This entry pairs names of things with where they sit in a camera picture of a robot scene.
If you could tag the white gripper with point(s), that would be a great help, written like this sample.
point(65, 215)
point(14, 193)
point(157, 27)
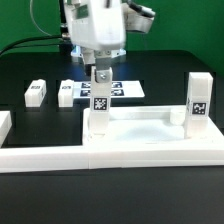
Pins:
point(98, 26)

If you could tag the white desk top tray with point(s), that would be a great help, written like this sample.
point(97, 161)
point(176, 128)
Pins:
point(148, 125)

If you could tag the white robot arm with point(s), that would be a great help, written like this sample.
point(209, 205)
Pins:
point(137, 18)

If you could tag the fiducial marker plate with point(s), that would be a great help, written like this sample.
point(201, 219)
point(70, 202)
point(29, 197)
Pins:
point(120, 89)

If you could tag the white U-shaped fence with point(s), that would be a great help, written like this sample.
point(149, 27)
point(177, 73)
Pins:
point(103, 156)

